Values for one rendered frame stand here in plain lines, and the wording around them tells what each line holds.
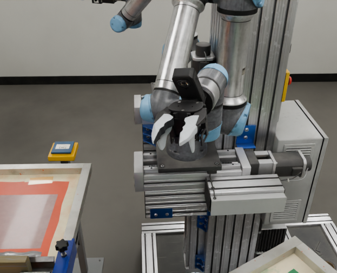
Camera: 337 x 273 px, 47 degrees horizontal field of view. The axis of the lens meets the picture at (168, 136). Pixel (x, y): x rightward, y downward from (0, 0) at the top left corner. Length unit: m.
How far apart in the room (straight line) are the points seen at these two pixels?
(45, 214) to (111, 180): 1.71
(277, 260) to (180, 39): 0.84
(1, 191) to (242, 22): 1.25
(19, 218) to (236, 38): 1.09
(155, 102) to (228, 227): 1.02
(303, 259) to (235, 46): 0.79
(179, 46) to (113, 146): 2.74
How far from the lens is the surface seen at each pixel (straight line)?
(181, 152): 1.35
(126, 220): 2.95
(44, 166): 1.87
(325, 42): 5.21
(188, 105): 0.80
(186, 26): 1.09
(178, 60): 1.05
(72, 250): 1.45
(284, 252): 1.47
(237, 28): 1.15
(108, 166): 3.48
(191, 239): 2.00
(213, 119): 0.98
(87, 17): 4.77
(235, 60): 1.18
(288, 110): 1.82
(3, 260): 1.40
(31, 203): 1.74
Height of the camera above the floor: 2.06
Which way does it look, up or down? 32 degrees down
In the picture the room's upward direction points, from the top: straight up
